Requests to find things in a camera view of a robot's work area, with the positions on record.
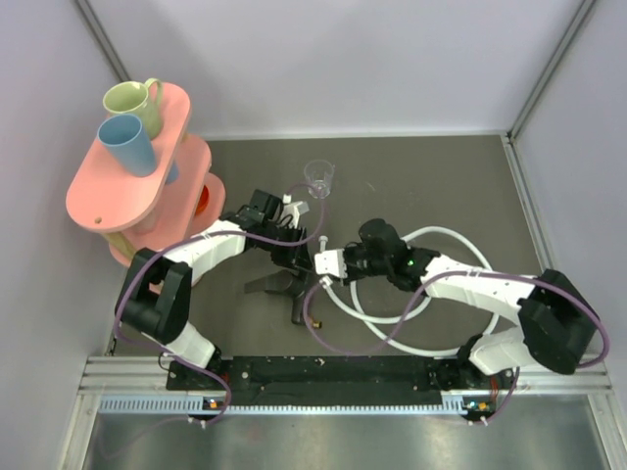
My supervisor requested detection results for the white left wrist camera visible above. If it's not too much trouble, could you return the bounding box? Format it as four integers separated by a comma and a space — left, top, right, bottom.
279, 194, 310, 228

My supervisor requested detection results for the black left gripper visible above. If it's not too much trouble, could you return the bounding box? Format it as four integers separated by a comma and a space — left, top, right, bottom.
261, 223, 315, 273

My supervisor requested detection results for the clear plastic cup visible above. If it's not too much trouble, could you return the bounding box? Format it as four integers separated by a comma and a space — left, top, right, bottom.
304, 160, 335, 199

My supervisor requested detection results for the blue plastic cup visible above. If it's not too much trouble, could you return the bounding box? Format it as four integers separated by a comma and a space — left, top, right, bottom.
97, 114, 157, 177

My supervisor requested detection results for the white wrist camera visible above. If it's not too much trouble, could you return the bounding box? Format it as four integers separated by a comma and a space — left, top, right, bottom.
279, 194, 310, 228
313, 249, 348, 279

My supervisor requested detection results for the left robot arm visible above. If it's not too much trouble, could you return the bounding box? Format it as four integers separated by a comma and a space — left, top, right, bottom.
114, 190, 313, 389

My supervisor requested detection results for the white flexible hose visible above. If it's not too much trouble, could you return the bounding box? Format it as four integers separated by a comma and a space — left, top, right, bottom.
315, 225, 500, 357

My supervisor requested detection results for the green ceramic mug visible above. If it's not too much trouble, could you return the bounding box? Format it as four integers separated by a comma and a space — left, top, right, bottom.
102, 78, 163, 140

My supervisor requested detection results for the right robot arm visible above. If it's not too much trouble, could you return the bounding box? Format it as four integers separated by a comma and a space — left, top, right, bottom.
333, 218, 603, 388

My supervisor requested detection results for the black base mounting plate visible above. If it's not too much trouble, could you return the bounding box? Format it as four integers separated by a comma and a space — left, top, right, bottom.
166, 354, 496, 406

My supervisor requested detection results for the pink three-tier shelf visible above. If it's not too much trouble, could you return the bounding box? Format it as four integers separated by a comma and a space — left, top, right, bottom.
66, 82, 226, 266

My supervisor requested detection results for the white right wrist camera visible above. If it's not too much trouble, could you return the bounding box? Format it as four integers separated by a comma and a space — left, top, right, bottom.
313, 249, 348, 279

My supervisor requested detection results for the orange object on shelf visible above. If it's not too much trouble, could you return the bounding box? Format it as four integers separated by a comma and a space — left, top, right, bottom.
194, 185, 210, 216

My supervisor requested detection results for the grey slotted cable duct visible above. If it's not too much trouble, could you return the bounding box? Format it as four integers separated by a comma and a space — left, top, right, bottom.
98, 395, 488, 416

